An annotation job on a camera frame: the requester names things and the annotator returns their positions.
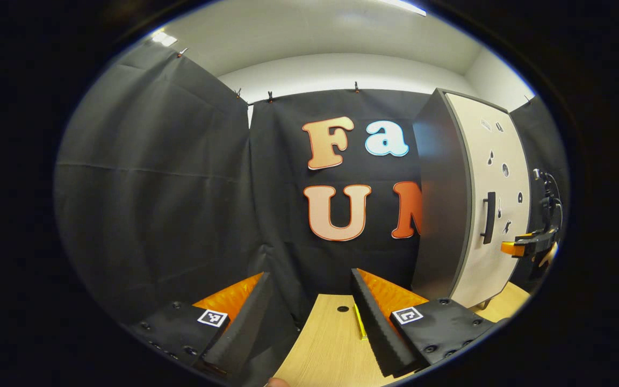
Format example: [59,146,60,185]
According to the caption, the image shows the black backdrop cloth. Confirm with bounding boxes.
[54,40,571,387]

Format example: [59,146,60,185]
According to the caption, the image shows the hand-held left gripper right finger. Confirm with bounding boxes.
[350,268,498,378]

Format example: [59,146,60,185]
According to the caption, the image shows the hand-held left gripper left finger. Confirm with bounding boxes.
[129,271,275,377]

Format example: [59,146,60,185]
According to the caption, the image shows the grey cabinet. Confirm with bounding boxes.
[411,88,532,311]

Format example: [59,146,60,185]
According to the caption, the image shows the row of black cloth clips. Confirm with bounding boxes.
[177,48,531,103]

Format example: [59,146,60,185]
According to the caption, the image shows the ceiling light panel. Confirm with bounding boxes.
[150,30,178,48]

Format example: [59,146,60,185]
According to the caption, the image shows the black door handle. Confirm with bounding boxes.
[480,191,497,246]

